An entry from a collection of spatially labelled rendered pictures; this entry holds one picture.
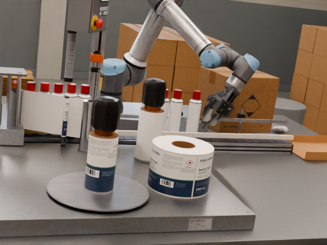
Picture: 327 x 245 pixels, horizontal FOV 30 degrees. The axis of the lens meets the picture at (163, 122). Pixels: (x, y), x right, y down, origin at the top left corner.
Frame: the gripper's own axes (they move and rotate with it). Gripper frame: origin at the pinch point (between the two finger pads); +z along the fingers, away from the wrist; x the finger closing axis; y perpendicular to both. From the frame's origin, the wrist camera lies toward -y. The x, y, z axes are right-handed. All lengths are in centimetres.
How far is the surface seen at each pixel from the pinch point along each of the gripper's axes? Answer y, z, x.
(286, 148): 6.1, -12.7, 37.1
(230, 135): 5.0, -3.4, 11.0
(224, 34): -529, -107, 225
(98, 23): 2, -9, -63
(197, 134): 5.0, 4.3, -2.4
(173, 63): -308, -25, 98
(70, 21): -3, -4, -71
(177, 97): 2.6, -3.4, -18.2
